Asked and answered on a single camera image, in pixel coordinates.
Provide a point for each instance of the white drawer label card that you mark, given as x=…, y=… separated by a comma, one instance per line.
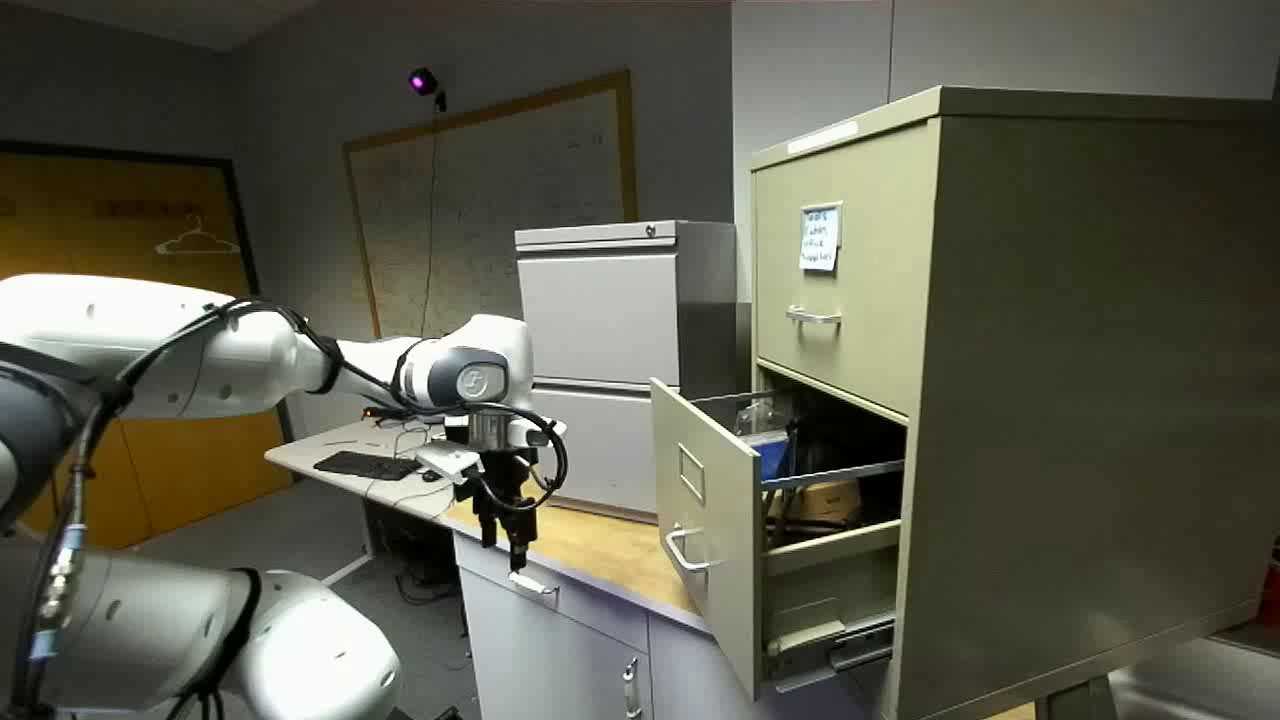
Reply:
x=823, y=239

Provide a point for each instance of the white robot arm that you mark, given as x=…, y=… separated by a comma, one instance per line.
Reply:
x=101, y=630

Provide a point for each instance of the wood framed whiteboard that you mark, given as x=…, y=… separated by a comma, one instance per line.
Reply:
x=439, y=205

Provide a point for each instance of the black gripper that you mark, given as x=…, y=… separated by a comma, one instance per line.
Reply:
x=496, y=484

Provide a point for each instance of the wooden top desk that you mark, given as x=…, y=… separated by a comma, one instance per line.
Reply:
x=588, y=630

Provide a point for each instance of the purple lit wall camera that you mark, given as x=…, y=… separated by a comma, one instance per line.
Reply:
x=430, y=86

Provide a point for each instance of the beige top file drawer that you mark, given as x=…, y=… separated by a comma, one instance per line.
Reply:
x=842, y=244

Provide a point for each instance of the grey lateral file cabinet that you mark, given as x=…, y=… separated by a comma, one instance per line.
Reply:
x=609, y=315

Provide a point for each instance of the beige file drawer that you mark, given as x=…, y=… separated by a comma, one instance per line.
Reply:
x=781, y=517
x=842, y=244

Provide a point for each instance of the beige file cabinet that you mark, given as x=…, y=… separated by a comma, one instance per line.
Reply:
x=1094, y=457

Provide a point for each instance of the black keyboard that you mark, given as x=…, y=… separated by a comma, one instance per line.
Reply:
x=365, y=466

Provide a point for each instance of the beige bottom file drawer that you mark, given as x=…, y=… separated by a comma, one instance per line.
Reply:
x=781, y=517

